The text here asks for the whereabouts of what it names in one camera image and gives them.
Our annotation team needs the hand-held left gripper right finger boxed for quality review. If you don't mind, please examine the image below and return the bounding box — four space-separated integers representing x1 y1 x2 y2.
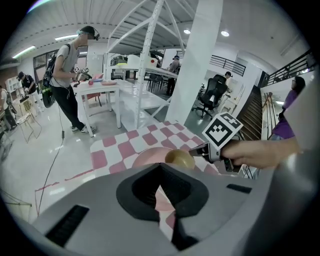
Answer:
159 162 276 256

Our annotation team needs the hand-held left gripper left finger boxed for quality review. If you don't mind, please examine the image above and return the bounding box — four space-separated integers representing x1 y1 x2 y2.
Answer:
32 162 176 256

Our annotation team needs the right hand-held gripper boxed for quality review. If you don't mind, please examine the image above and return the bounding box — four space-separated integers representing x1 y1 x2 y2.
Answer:
188 112 244 172

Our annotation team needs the olive brown bowl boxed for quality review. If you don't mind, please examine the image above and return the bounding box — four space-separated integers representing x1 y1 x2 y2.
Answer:
164 149 196 171

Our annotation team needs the person's right forearm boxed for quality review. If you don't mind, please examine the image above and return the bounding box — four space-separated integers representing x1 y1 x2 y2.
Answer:
221 138 301 170

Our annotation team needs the pink white checkered tablecloth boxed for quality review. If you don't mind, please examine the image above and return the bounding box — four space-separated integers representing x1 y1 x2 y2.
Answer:
89 120 227 236

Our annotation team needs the black office chair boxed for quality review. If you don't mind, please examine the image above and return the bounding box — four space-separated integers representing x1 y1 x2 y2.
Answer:
192 74 229 119

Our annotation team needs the dark wooden staircase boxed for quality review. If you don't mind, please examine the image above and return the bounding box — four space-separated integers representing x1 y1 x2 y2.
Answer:
236 84 266 142

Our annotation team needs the white square pillar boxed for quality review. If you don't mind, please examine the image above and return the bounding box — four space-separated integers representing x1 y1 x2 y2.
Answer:
165 0 224 126

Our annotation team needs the white metal shelving rack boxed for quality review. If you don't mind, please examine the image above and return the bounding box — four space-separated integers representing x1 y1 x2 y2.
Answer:
103 0 198 129

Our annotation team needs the white square table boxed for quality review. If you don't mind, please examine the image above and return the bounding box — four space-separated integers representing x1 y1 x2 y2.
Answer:
73 79 123 138

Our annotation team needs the long black cable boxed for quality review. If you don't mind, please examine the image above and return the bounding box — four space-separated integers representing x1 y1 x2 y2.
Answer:
37 104 66 218

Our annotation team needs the wire chair with patterned seat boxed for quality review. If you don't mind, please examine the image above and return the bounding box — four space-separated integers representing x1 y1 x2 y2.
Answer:
16 99 43 144

